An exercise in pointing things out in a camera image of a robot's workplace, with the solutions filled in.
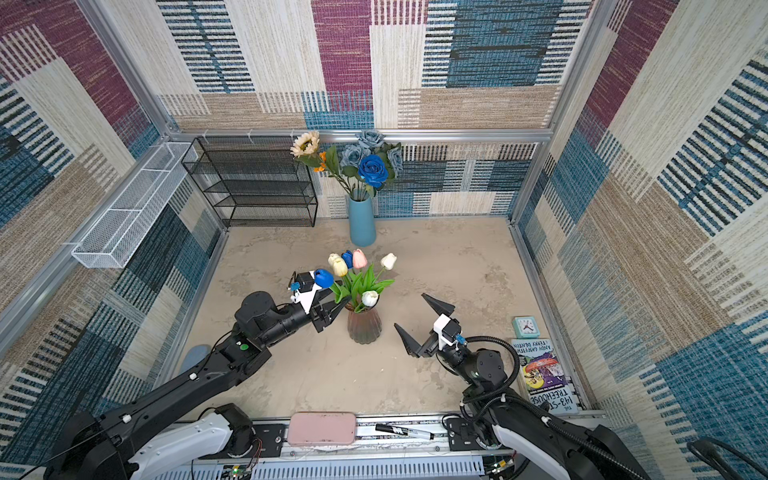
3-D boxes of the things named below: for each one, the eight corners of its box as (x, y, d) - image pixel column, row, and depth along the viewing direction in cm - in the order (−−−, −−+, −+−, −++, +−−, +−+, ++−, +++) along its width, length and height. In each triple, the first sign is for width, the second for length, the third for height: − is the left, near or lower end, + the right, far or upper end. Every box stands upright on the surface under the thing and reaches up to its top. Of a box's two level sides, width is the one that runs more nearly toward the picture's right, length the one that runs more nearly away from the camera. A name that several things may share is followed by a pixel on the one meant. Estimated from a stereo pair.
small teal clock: (516, 338, 91) (519, 335, 89) (511, 319, 95) (513, 316, 93) (537, 338, 91) (540, 335, 89) (531, 319, 95) (534, 316, 93)
